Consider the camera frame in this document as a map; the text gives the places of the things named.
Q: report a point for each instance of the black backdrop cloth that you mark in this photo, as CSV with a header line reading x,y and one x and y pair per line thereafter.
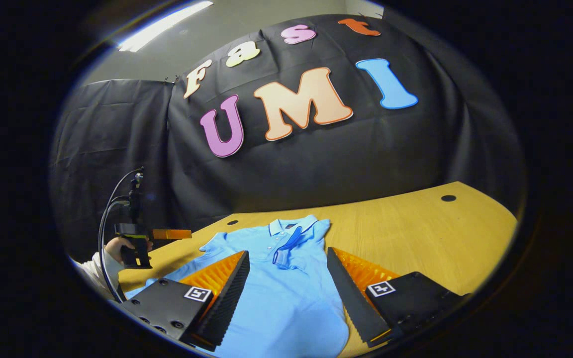
x,y
341,164

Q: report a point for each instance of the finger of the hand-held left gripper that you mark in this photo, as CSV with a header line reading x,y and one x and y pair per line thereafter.
x,y
172,234

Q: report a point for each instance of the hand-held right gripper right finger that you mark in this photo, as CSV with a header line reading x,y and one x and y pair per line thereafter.
x,y
351,298

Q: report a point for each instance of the light blue T-shirt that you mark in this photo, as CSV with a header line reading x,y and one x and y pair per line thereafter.
x,y
286,298

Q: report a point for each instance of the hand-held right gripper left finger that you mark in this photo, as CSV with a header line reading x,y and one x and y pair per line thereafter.
x,y
229,293

